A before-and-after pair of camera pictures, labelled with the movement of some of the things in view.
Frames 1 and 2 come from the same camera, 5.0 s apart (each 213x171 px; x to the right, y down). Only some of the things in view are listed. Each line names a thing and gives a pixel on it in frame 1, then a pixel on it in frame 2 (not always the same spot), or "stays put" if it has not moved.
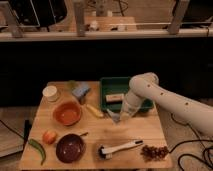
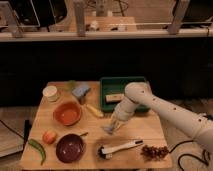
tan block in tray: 114,97 stays put
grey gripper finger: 115,117 to 112,127
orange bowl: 66,113 stays put
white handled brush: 106,153 stays put
